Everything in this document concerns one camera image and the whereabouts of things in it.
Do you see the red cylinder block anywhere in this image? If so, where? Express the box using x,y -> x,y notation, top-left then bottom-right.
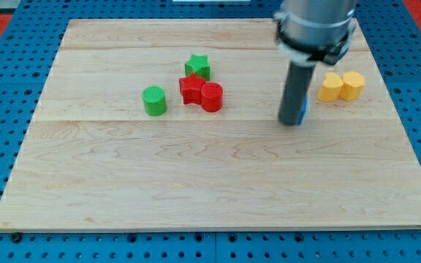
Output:
201,82 -> 224,113

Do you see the green cylinder block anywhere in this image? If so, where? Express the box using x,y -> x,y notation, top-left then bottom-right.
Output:
142,86 -> 167,116

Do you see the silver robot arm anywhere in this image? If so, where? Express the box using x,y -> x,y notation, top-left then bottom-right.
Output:
273,0 -> 357,126

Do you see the red star block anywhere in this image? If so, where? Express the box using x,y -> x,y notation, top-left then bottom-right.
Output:
178,73 -> 206,104

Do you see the blue block behind rod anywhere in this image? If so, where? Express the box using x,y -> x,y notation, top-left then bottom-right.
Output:
297,95 -> 309,125

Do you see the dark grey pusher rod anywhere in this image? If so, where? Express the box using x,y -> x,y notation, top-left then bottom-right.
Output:
278,61 -> 315,126

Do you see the yellow hexagon block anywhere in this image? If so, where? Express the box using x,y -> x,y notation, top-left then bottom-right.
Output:
339,71 -> 365,101

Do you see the yellow heart block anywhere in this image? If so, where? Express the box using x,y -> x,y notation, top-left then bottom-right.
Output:
317,72 -> 344,102

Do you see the green star block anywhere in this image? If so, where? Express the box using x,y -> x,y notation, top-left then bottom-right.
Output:
184,54 -> 211,80

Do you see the light wooden board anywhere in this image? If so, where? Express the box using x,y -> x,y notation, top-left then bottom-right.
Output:
0,19 -> 421,233

